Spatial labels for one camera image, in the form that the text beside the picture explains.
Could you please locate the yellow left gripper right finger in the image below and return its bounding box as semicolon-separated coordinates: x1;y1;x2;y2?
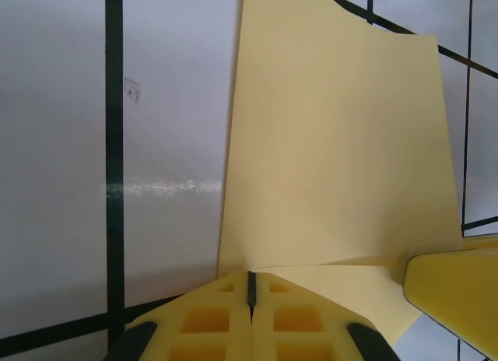
251;271;394;361

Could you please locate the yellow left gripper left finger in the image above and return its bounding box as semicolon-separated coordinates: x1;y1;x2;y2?
107;271;253;361

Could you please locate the pale yellow paper sheet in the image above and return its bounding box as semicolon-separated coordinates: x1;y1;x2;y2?
216;0;468;346

